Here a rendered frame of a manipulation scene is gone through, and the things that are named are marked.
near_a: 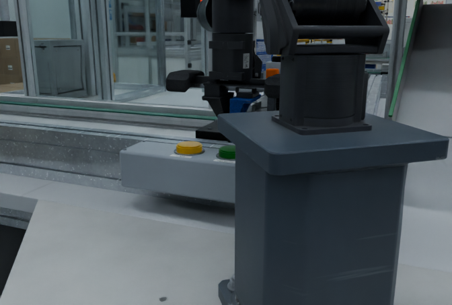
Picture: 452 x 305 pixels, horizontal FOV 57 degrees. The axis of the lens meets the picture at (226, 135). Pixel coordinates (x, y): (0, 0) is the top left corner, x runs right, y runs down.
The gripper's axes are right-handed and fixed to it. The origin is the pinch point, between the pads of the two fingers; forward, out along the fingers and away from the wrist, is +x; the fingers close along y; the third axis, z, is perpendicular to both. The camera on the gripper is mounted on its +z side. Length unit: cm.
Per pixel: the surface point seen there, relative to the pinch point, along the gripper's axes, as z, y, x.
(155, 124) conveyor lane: 30.6, 30.8, 10.0
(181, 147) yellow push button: -2.2, 7.1, 4.5
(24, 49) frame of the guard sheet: 35, 74, -7
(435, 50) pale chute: 23.2, -27.8, -9.5
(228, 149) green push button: -1.0, 0.1, 4.3
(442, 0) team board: 1063, -130, -77
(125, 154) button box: -3.9, 16.0, 6.1
